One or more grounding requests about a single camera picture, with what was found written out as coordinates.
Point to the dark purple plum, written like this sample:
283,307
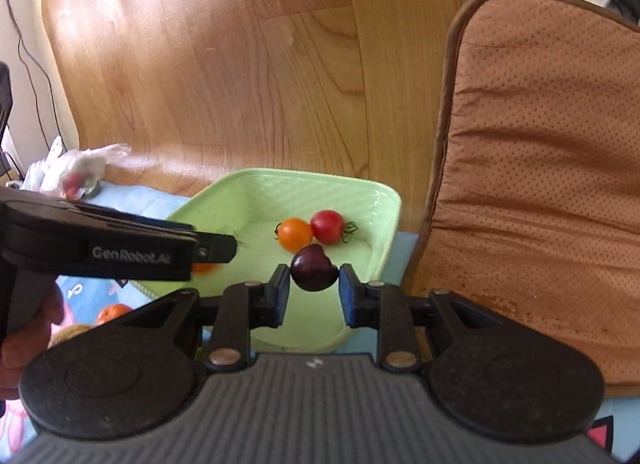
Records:
312,270

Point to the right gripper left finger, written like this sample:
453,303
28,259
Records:
215,331

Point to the light green plastic basket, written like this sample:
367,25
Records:
270,213

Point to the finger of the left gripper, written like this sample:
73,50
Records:
214,247

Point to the person left hand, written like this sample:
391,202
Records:
19,348

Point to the large orange mandarin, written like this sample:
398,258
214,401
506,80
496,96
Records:
111,312

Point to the red cherry tomato with stem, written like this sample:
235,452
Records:
330,227

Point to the brown seat cushion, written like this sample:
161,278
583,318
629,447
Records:
533,207

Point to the large yellow pear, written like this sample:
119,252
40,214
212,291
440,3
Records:
68,332

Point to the clear plastic bag of fruit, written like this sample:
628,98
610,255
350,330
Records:
71,174

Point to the cartoon pig blue blanket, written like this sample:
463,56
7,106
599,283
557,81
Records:
175,381

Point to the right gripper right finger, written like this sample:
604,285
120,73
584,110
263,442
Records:
396,316

